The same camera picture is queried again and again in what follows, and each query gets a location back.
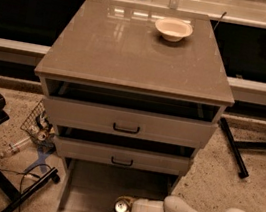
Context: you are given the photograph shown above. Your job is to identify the grey drawer cabinet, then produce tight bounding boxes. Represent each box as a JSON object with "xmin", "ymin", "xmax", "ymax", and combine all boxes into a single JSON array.
[{"xmin": 19, "ymin": 0, "xmax": 249, "ymax": 194}]

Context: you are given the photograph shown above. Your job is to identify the black cable on floor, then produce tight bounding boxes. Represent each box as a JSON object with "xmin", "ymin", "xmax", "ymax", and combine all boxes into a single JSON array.
[{"xmin": 0, "ymin": 156, "xmax": 54, "ymax": 212}]

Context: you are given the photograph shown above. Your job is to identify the black table leg frame right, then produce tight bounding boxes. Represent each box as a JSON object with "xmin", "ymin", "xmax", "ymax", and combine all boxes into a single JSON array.
[{"xmin": 219, "ymin": 117, "xmax": 266, "ymax": 179}]

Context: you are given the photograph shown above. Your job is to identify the pepsi soda can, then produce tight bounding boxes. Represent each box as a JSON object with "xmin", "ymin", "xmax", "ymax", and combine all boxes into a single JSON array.
[{"xmin": 114, "ymin": 200, "xmax": 129, "ymax": 212}]

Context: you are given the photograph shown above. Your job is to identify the wire mesh basket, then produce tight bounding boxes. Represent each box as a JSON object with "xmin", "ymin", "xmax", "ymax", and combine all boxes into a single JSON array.
[{"xmin": 21, "ymin": 102, "xmax": 55, "ymax": 148}]

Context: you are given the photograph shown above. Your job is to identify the clear plastic bottle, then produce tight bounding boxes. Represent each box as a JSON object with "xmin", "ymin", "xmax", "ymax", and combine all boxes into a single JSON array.
[{"xmin": 0, "ymin": 137, "xmax": 32, "ymax": 158}]

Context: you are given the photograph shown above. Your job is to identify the top grey drawer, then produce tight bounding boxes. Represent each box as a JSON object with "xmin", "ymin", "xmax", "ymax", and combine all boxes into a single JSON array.
[{"xmin": 42, "ymin": 96, "xmax": 217, "ymax": 149}]

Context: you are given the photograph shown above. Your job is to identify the white paper bowl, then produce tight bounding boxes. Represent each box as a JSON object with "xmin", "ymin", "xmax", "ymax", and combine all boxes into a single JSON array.
[{"xmin": 155, "ymin": 17, "xmax": 193, "ymax": 42}]

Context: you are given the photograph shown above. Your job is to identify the bottom open grey drawer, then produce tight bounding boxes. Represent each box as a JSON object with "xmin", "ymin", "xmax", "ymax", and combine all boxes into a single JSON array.
[{"xmin": 57, "ymin": 160, "xmax": 169, "ymax": 212}]

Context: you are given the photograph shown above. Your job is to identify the middle grey drawer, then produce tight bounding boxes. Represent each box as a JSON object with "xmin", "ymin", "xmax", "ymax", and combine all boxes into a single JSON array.
[{"xmin": 54, "ymin": 136, "xmax": 191, "ymax": 176}]

